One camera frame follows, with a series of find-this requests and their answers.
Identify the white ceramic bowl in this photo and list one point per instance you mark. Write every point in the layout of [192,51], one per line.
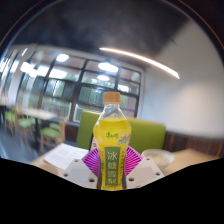
[158,158]

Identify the wooden chairs green seats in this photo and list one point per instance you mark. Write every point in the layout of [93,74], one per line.
[50,132]

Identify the long curved ceiling light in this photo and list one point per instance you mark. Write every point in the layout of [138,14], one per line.
[143,59]

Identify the light wooden dining table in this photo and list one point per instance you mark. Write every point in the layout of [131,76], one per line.
[36,113]

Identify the white paper sheet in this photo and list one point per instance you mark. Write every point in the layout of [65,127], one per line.
[65,155]

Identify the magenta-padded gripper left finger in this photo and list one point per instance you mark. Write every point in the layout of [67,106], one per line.
[80,173]

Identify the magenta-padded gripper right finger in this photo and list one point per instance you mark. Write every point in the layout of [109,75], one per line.
[145,171]

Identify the yellow drink bottle orange cap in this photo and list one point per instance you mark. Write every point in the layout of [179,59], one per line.
[111,133]

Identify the green upholstered bench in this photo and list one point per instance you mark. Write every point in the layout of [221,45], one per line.
[146,135]

